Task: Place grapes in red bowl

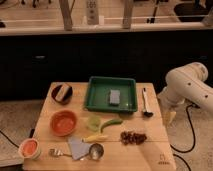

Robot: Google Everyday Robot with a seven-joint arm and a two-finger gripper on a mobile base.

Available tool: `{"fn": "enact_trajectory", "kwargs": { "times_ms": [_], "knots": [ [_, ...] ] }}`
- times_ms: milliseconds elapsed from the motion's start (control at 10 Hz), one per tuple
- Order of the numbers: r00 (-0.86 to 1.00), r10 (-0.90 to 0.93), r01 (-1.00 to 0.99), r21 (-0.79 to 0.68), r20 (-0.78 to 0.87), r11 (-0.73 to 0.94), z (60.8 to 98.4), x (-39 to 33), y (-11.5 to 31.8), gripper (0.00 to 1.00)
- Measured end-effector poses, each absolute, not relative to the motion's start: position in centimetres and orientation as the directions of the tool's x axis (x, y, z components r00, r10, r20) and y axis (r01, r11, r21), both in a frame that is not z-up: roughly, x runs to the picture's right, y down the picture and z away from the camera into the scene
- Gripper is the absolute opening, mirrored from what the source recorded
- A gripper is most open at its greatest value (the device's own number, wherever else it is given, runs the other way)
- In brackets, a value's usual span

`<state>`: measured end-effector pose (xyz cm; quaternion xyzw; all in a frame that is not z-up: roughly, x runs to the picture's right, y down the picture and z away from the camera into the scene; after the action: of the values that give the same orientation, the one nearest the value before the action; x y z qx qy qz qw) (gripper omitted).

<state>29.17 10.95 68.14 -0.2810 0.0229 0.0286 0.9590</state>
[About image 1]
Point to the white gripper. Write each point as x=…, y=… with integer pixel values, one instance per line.
x=169, y=99

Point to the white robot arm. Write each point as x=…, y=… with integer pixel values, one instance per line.
x=185, y=82

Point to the red bowl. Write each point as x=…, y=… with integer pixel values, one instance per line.
x=63, y=123

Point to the dark bowl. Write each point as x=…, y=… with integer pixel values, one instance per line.
x=66, y=98

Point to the beige block in bowl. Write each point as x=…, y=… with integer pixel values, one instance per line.
x=62, y=92

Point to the purple grape bunch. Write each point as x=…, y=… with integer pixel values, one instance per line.
x=129, y=137

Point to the green pepper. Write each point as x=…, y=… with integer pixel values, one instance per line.
x=110, y=122

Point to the blue sponge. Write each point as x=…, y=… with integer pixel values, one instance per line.
x=114, y=97

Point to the green plastic tray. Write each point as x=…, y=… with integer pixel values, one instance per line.
x=98, y=90

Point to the light green cup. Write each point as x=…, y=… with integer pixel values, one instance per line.
x=93, y=123

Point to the metal measuring cup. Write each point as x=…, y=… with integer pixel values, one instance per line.
x=94, y=151

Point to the blue cloth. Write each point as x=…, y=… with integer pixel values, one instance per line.
x=78, y=148

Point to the silver fork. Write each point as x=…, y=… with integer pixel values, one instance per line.
x=56, y=153

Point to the orange cup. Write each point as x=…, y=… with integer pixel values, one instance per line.
x=29, y=149

